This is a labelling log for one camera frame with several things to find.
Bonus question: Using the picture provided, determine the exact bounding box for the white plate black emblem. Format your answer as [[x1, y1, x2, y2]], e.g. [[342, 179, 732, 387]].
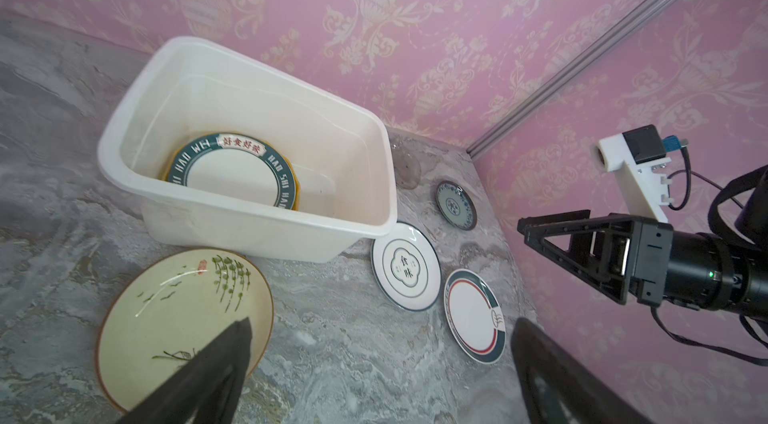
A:
[[371, 221, 442, 312]]

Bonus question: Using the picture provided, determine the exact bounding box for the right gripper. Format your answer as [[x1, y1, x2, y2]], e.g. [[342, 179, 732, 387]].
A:
[[517, 210, 750, 312]]

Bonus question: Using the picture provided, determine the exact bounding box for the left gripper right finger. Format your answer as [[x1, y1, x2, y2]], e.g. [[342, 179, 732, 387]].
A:
[[511, 318, 649, 423]]

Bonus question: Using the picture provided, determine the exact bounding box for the white plate red green rim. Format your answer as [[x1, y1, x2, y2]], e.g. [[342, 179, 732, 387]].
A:
[[443, 269, 507, 365]]

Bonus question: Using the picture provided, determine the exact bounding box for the white plastic bin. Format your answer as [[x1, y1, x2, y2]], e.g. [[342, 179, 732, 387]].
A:
[[97, 36, 397, 263]]

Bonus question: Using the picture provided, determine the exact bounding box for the beige willow painted plate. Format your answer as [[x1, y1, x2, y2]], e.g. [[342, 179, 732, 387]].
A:
[[96, 248, 274, 411]]

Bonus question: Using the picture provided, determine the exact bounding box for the green rimmed white plate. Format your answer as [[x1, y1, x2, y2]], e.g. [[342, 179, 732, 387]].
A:
[[163, 132, 299, 211]]

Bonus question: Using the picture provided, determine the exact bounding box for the small blue patterned dish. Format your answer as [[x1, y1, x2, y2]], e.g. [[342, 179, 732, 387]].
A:
[[435, 181, 477, 231]]

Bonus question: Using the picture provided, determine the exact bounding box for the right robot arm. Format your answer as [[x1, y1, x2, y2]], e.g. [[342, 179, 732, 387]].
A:
[[517, 167, 767, 320]]

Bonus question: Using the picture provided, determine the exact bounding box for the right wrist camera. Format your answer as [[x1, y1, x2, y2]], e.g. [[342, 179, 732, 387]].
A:
[[594, 124, 688, 223]]

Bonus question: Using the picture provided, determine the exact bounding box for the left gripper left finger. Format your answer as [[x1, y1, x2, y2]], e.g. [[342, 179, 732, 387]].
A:
[[119, 319, 252, 424]]

